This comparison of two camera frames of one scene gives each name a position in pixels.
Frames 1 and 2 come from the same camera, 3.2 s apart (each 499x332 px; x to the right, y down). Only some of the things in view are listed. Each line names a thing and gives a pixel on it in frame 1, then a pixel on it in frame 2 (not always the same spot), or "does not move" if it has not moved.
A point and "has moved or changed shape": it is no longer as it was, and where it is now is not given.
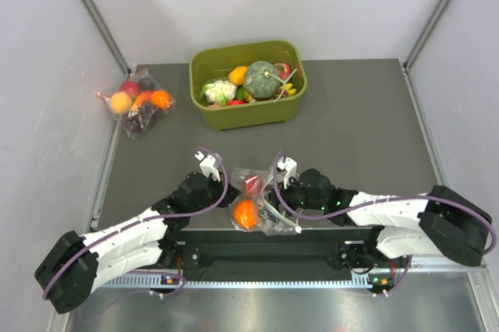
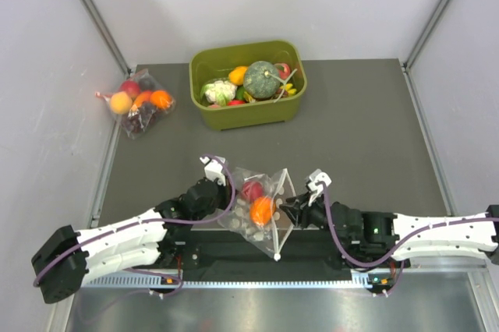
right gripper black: x=285 y=193 to x=302 y=201
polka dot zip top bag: x=256 y=209 has moved or changed shape
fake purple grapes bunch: x=278 y=92 does not move
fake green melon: x=261 y=79 does not move
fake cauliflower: x=218 y=92 does not move
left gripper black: x=230 y=194 does not move
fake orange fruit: x=245 y=213 to x=262 y=210
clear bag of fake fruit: x=138 y=101 does not move
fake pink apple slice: x=283 y=70 does not move
